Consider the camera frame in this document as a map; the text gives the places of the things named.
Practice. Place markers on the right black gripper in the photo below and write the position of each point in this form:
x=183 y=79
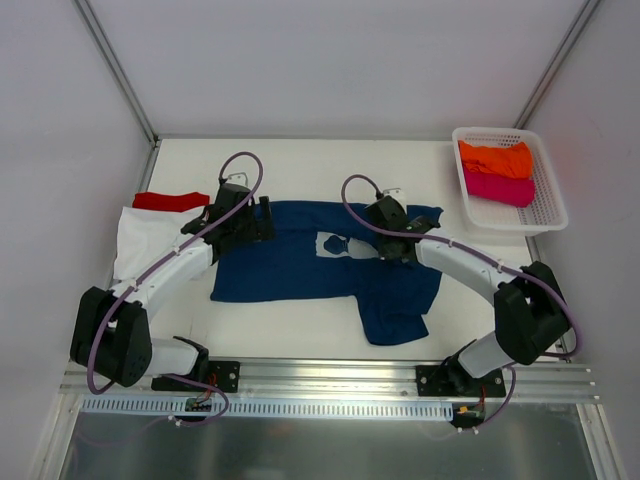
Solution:
x=413 y=225

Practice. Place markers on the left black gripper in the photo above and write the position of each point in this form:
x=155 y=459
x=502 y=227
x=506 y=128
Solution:
x=254 y=220

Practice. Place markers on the navy blue t shirt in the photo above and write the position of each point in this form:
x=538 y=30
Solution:
x=319 y=252

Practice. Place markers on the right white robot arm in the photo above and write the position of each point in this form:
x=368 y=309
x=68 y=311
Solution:
x=530 y=314

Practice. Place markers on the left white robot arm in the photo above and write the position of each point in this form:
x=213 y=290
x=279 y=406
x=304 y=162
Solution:
x=112 y=336

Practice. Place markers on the folded white t shirt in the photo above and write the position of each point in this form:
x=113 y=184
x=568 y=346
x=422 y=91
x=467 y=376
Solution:
x=144 y=237

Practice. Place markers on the folded red t shirt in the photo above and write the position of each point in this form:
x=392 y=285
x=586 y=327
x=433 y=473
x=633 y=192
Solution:
x=170 y=203

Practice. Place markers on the pink t shirt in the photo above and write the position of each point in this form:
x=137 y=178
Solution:
x=514 y=192

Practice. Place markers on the orange t shirt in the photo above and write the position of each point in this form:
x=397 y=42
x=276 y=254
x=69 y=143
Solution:
x=514 y=162

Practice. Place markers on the white plastic basket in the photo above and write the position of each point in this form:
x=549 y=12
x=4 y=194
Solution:
x=487 y=218

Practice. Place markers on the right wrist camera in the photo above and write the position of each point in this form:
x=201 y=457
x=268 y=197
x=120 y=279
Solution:
x=397 y=194

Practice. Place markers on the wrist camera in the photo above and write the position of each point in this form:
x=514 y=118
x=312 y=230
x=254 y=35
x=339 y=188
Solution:
x=240 y=178
x=397 y=194

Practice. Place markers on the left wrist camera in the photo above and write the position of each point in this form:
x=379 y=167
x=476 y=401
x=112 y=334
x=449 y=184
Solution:
x=240 y=178

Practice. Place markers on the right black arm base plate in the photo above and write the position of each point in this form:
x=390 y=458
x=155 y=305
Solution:
x=442 y=381

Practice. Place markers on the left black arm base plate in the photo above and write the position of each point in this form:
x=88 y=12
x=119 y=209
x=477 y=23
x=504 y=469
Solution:
x=224 y=375

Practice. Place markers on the aluminium mounting rail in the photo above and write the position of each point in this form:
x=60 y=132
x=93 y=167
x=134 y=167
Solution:
x=541 y=382

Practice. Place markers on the white slotted cable duct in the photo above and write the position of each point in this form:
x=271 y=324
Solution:
x=271 y=408

